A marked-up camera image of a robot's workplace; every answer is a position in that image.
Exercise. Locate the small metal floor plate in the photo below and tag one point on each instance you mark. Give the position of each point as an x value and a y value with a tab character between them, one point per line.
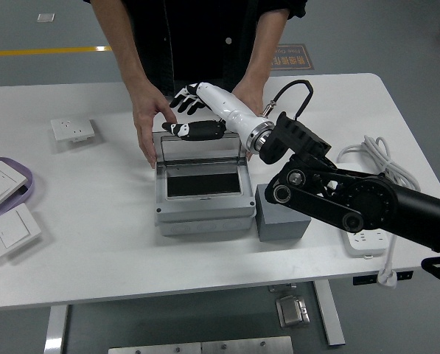
45	17

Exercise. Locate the person's left forearm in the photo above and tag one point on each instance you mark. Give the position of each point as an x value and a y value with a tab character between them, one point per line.
265	48

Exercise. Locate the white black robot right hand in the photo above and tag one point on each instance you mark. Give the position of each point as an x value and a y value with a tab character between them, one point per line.
227	107

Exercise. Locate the metal table bracket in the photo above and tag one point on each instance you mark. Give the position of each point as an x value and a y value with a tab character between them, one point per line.
282	287

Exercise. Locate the person's right hand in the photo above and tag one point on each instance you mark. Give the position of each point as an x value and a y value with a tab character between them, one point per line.
147	118

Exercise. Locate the person's left hand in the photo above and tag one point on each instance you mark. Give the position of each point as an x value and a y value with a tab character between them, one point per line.
249	94

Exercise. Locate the white switch panel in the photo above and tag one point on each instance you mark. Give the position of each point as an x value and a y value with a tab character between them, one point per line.
11	230
0	184

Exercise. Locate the grey junction box with lid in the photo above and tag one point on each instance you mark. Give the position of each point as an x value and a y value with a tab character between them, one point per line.
205	217

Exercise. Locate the metal floor socket box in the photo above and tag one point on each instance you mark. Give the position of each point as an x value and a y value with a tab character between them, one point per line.
291	311

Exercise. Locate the black table control box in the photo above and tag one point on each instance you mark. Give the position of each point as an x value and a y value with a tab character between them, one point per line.
367	279

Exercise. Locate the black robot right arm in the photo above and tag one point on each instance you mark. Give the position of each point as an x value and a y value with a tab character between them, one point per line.
370	201

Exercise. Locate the person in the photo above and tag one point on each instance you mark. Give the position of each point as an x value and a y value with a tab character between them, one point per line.
190	40

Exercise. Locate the person's right forearm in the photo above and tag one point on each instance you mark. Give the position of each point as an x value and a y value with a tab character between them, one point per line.
125	48

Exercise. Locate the purple tray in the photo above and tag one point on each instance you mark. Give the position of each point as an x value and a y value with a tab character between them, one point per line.
28	191

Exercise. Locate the white power strip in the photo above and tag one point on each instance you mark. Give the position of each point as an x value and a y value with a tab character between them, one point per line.
367	241

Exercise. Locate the grey cube with round hole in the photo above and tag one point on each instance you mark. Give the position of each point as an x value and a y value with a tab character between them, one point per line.
282	228

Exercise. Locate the yellow floor tape line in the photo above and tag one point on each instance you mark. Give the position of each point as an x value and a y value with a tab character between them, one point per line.
39	51

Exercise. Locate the white wall socket panel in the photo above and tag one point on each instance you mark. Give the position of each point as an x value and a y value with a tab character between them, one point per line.
72	127

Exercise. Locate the white table leg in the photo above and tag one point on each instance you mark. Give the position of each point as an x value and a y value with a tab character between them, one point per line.
55	328
328	317

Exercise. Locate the brown floor sign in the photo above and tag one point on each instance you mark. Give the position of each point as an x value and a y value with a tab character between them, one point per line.
297	59

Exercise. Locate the white power plug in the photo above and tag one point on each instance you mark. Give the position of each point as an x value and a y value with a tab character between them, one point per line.
386	278

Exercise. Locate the large metal base plate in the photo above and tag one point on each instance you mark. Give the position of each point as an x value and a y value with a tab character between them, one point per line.
205	347

